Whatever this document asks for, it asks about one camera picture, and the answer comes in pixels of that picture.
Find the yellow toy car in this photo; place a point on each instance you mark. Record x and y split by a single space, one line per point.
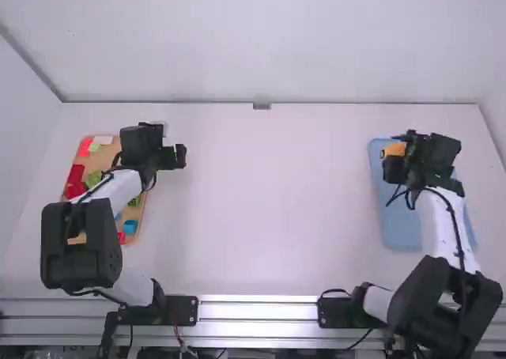
395 150

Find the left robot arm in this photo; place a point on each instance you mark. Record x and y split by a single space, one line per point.
79 236

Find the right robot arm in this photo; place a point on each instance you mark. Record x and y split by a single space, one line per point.
439 224

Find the white toy brick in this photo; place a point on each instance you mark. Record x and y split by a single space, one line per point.
103 140

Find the silver rails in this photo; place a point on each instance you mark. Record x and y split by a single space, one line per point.
257 307

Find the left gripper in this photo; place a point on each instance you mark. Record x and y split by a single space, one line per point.
172 159

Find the blue toy brick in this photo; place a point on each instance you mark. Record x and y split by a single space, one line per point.
129 227
117 217

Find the tan tray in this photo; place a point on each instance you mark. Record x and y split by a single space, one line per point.
139 216

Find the pink toy brick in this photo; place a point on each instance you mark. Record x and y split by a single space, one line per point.
85 147

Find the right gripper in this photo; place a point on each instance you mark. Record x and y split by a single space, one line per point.
422 169

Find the pale green toy brick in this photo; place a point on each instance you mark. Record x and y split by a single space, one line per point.
95 147

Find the red toy brick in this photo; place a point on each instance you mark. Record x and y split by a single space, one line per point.
121 238
75 177

